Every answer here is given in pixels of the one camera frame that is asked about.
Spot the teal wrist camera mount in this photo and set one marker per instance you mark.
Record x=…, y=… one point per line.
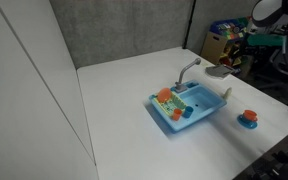
x=267, y=40

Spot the white container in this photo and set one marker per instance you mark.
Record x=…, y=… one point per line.
x=227, y=93

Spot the blue toy sink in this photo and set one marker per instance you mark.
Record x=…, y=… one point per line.
x=170, y=121

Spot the grey toy faucet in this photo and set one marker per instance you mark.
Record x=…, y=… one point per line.
x=184, y=71

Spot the yellow-green dish rack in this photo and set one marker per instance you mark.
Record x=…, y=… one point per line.
x=170, y=106

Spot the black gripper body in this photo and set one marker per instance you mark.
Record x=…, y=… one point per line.
x=244, y=49

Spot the orange toy plate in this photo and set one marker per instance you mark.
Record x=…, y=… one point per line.
x=164, y=95

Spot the blue saucer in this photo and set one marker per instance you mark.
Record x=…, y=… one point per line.
x=247, y=125

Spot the orange toy tumbler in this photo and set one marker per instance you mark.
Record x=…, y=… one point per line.
x=177, y=115

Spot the blue toy tumbler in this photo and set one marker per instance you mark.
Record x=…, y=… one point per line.
x=188, y=112

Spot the black stand pole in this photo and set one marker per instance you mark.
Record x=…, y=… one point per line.
x=189, y=26

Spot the cardboard box with items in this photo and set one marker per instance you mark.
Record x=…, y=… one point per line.
x=210, y=45

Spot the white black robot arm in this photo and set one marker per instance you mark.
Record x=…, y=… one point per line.
x=267, y=11

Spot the blue toy bin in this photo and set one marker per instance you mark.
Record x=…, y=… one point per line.
x=224, y=25

